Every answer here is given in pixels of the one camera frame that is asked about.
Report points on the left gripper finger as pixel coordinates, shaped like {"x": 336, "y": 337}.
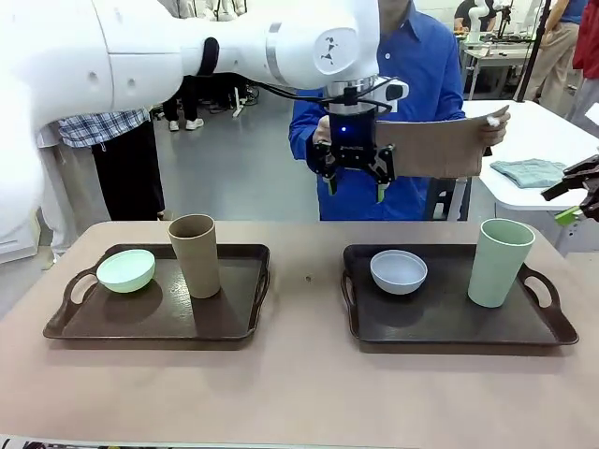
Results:
{"x": 323, "y": 159}
{"x": 387, "y": 163}

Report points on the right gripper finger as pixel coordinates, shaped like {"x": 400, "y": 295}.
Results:
{"x": 573, "y": 215}
{"x": 575, "y": 180}

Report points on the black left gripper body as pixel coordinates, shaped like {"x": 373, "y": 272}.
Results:
{"x": 352, "y": 135}

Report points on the beige cloth mat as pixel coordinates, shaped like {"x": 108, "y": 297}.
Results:
{"x": 435, "y": 149}

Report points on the teal cloth mat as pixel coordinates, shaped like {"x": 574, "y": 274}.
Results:
{"x": 526, "y": 170}

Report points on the pale green tall cup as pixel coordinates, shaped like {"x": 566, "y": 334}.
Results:
{"x": 496, "y": 271}

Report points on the pale blue bowl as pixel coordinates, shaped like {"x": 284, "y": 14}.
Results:
{"x": 398, "y": 276}

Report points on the brown tall cup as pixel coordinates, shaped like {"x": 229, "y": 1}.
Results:
{"x": 199, "y": 266}

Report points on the mint green bowl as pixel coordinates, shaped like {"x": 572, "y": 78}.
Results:
{"x": 125, "y": 273}

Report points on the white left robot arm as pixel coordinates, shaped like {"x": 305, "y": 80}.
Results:
{"x": 140, "y": 47}

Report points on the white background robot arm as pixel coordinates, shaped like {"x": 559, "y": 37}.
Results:
{"x": 477, "y": 21}

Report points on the dark brown serving tray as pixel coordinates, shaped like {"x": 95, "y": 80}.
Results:
{"x": 444, "y": 322}
{"x": 140, "y": 322}

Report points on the person's right hand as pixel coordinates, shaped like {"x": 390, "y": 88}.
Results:
{"x": 322, "y": 130}

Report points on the person's left hand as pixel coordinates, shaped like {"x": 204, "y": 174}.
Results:
{"x": 495, "y": 133}

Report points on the left wrist white adapter box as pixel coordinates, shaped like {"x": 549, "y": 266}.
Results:
{"x": 393, "y": 106}

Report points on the white side table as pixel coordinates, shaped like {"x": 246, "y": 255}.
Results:
{"x": 533, "y": 140}

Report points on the grey plastic stool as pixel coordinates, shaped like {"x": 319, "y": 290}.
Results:
{"x": 442, "y": 201}

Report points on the person in tan trousers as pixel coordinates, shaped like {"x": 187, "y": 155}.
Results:
{"x": 552, "y": 51}

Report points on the black upright pole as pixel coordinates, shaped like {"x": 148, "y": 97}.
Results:
{"x": 533, "y": 51}

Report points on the person in red top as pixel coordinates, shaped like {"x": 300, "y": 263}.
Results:
{"x": 587, "y": 42}

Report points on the grey background workbench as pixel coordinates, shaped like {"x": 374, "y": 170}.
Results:
{"x": 496, "y": 53}

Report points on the person in brown plaid shirt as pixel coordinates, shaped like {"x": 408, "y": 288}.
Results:
{"x": 180, "y": 103}

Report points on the seated person in black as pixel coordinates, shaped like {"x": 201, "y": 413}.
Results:
{"x": 468, "y": 14}

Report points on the person in blue plaid shirt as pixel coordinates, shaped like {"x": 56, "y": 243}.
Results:
{"x": 126, "y": 178}

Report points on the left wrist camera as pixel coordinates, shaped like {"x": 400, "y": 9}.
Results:
{"x": 395, "y": 89}

